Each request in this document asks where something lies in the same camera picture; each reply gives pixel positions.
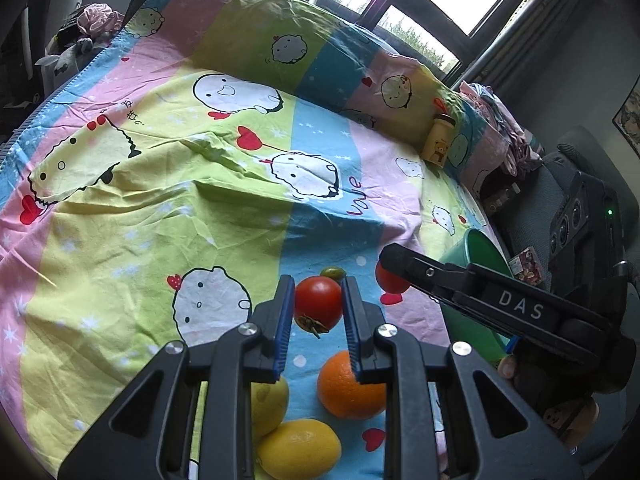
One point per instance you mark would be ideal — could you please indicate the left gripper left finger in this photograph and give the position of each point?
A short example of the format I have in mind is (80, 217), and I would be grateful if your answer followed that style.
(146, 432)

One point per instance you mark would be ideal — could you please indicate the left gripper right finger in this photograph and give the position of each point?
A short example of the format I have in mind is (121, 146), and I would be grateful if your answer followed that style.
(490, 431)

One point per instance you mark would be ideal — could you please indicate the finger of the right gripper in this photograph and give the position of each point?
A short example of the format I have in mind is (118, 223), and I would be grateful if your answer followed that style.
(445, 282)

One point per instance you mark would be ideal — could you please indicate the red tomato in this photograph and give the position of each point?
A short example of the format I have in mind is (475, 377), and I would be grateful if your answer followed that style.
(318, 305)
(389, 282)

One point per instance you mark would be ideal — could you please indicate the operator right hand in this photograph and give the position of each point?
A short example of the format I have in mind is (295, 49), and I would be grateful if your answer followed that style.
(555, 391)

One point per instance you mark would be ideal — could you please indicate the green plastic bowl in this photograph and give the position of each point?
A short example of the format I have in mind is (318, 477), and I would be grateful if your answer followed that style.
(475, 248)

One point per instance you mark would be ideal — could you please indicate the yellow lemon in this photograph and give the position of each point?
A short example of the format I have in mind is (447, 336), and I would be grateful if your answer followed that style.
(299, 449)
(269, 403)

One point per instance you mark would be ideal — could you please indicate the orange fruit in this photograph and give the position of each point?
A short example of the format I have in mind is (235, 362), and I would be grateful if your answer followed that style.
(342, 396)

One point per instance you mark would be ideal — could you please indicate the small snack packet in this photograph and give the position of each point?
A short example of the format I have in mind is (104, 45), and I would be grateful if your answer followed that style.
(525, 267)

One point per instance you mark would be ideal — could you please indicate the dark green avocado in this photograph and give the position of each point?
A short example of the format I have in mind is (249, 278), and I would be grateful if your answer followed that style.
(335, 273)

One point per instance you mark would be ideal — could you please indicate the yellow bear bottle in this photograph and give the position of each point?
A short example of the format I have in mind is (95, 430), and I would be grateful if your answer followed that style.
(438, 140)

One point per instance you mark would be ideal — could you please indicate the crumpled patterned blanket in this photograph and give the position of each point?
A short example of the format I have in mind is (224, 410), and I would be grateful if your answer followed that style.
(522, 151)

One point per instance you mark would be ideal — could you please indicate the colourful cartoon bed sheet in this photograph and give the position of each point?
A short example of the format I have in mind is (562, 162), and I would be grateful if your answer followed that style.
(212, 147)

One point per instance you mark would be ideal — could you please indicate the pink crumpled cloth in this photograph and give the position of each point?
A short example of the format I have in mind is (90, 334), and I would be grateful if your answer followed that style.
(99, 22)

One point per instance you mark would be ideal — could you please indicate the framed wall picture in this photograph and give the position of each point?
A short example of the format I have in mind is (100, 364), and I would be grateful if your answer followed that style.
(627, 118)

